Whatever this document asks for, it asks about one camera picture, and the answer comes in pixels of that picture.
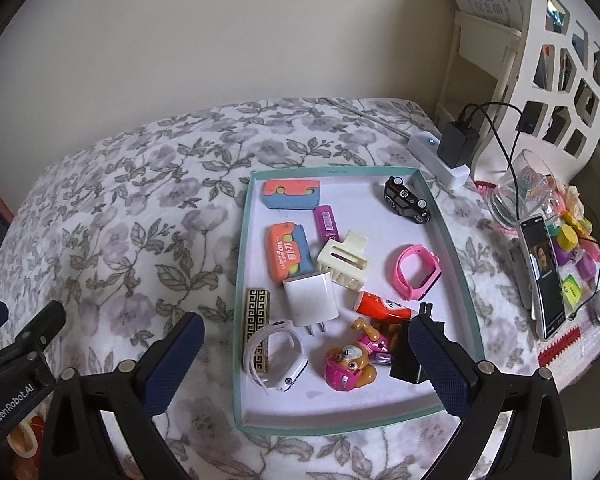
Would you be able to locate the black charger cube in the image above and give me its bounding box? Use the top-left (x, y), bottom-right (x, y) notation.
top-left (389, 321), bottom-right (428, 385)

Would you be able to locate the white smartwatch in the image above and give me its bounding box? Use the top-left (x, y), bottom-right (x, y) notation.
top-left (242, 320), bottom-right (309, 393)

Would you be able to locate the gold patterned lighter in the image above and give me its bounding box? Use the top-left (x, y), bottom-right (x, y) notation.
top-left (242, 288), bottom-right (271, 374)

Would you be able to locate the pink puppy toy figure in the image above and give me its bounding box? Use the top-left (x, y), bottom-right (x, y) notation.
top-left (323, 316), bottom-right (402, 392)

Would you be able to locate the pink smart band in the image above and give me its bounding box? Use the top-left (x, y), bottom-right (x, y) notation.
top-left (391, 244), bottom-right (442, 300)

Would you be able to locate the red glue stick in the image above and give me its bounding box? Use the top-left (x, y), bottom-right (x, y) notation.
top-left (353, 292), bottom-right (414, 323)

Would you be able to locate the white usb wall charger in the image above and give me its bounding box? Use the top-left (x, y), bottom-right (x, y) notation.
top-left (283, 272), bottom-right (339, 336)

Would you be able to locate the orange and blue carrot knife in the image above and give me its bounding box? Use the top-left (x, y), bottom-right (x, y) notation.
top-left (265, 222), bottom-right (315, 285)

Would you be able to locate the cream hair claw clip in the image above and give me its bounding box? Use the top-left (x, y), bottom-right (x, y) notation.
top-left (316, 231), bottom-right (370, 292)

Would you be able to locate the black toy car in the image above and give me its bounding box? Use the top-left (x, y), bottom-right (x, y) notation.
top-left (384, 177), bottom-right (431, 224)

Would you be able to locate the purple lighter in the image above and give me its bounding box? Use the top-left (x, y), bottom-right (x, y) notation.
top-left (313, 205), bottom-right (340, 244)

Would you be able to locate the masking tape roll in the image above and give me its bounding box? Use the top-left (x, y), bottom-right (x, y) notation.
top-left (6, 422), bottom-right (38, 460)

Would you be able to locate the red toothed strip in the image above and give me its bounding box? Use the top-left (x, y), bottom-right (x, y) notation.
top-left (536, 324), bottom-right (582, 367)

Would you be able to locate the smartphone on stand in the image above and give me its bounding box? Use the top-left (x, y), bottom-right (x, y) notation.
top-left (518, 214), bottom-right (566, 340)

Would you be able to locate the floral fleece blanket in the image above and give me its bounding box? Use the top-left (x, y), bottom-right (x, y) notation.
top-left (0, 95), bottom-right (600, 480)

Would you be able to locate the colourful toy pile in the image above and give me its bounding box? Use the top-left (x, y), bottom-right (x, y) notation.
top-left (545, 178), bottom-right (600, 326)

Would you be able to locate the clear drinking glass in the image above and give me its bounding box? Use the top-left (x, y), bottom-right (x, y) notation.
top-left (486, 148), bottom-right (559, 231)

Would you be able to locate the white tray with teal rim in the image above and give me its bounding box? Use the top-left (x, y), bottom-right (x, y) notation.
top-left (233, 166), bottom-right (484, 437)

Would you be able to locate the black power adapter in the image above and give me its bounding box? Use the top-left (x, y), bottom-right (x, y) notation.
top-left (437, 122), bottom-right (480, 168)

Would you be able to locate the white power strip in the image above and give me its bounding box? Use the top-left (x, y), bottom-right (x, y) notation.
top-left (407, 130), bottom-right (470, 191)

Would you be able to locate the white lattice shelf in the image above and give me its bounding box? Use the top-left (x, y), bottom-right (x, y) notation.
top-left (429, 0), bottom-right (600, 181)

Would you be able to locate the black cable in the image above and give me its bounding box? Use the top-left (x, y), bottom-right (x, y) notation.
top-left (460, 101), bottom-right (600, 321)

